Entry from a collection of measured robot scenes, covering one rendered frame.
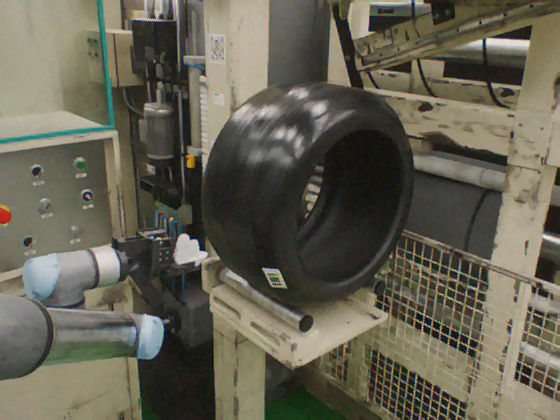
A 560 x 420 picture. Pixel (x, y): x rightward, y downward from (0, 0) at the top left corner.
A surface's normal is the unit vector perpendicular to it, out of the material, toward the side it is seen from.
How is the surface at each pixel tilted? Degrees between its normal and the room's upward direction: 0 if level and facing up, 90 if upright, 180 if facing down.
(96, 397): 90
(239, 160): 61
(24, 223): 90
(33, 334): 75
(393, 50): 90
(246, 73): 90
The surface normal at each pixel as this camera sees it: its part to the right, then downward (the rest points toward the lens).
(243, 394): 0.66, 0.28
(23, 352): 0.86, 0.23
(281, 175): -0.04, 0.00
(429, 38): -0.75, 0.22
